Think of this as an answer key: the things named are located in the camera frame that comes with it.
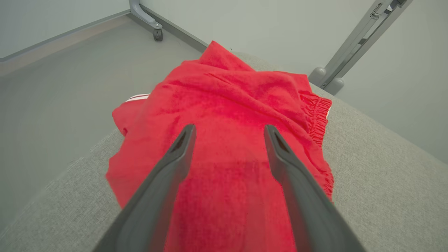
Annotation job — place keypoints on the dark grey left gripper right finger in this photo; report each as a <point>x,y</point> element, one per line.
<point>308,213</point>

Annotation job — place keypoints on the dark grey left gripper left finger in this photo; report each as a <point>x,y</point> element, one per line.
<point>150,210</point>

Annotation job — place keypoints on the red shorts with white stripe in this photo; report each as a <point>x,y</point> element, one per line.
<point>227,105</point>

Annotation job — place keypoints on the grey stand leg with caster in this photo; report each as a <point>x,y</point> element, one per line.
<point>147,19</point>

